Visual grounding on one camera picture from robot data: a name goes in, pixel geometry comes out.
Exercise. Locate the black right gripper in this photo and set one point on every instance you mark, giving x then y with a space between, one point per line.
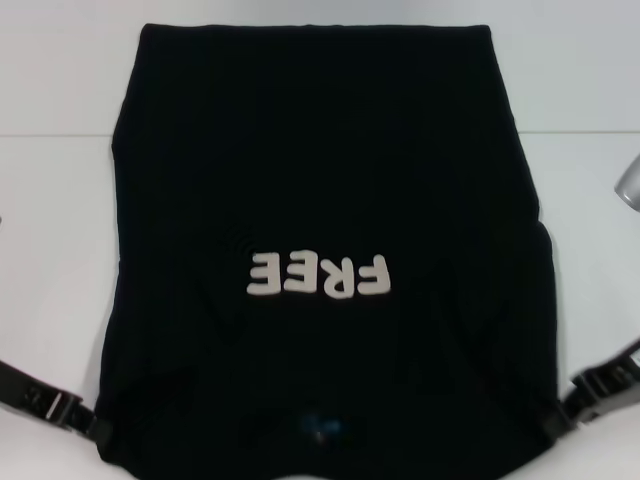
617 385

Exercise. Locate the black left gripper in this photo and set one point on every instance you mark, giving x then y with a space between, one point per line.
25 390

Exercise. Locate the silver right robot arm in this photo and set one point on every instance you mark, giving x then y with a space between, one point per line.
631 185

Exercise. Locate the black shirt with FREE print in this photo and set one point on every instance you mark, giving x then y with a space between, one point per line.
320 150

